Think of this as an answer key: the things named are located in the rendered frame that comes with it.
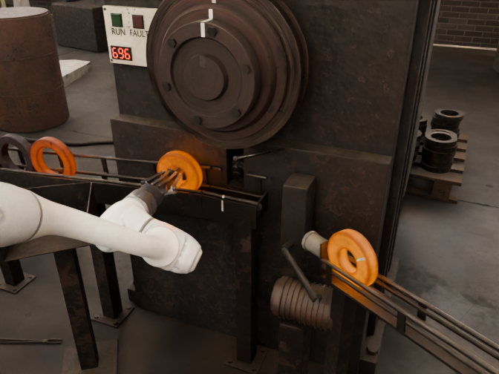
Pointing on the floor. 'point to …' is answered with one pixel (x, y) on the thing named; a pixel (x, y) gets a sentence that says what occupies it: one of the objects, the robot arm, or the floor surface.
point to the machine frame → (295, 165)
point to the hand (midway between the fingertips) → (179, 169)
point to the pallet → (439, 156)
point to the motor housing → (298, 321)
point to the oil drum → (30, 72)
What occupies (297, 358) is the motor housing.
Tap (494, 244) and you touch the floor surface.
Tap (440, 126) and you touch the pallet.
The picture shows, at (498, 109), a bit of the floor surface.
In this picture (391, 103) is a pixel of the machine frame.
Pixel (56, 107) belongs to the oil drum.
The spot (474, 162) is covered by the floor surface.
